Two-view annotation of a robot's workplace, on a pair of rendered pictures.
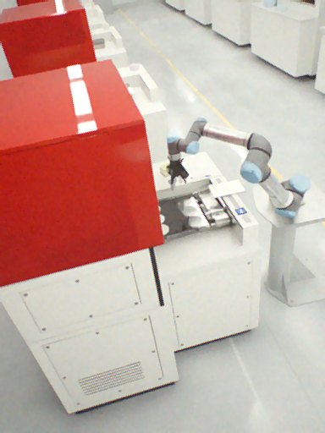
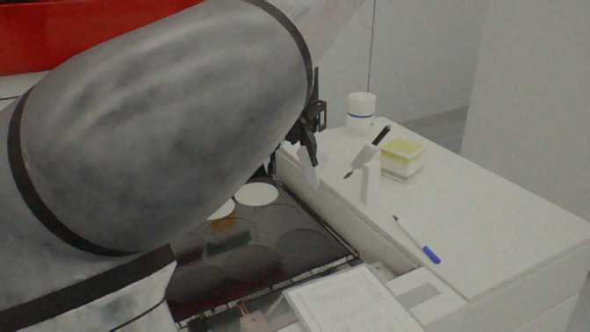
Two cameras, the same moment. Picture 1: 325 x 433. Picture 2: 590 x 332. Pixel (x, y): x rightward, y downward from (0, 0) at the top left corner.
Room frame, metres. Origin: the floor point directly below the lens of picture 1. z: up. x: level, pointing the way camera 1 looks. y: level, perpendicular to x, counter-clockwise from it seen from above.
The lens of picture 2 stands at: (1.71, -0.82, 1.45)
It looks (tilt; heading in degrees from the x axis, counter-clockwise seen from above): 28 degrees down; 69
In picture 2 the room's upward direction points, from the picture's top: straight up
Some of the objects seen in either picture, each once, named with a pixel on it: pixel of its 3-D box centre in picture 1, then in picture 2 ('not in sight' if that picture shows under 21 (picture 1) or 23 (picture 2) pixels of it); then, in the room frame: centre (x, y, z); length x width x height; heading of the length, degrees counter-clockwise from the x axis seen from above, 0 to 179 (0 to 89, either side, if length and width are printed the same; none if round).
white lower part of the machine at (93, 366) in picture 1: (105, 312); not in sight; (1.59, 0.45, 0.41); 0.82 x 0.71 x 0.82; 8
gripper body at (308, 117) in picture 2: (174, 166); (296, 104); (1.98, -0.14, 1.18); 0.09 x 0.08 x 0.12; 32
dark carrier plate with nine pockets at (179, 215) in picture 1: (173, 215); (230, 233); (1.86, -0.08, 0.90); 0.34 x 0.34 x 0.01; 8
